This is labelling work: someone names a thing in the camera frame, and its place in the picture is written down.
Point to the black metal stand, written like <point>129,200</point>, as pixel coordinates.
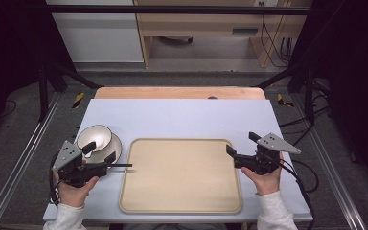
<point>44,92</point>
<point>308,92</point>

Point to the aluminium floor rail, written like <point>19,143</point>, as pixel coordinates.
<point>19,159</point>
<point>332,172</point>

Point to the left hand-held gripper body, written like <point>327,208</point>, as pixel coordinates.
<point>66,156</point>

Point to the black metal crossbar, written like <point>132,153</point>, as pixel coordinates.
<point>172,10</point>

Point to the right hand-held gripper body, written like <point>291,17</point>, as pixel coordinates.
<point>265,159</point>

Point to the white table board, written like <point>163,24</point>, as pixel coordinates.
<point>179,118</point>

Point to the person's left hand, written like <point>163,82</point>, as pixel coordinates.
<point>73,195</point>

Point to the white cabinet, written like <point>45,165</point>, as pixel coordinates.
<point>99,35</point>

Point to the person's right hand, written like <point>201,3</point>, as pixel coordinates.
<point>266,183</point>

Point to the yellow black tape marker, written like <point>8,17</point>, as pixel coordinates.
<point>78,100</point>
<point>282,100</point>

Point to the wooden desk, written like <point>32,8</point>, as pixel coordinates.
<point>201,22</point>

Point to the beige tray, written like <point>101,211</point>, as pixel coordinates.
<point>182,179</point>

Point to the white bowl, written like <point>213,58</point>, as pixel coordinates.
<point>97,135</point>

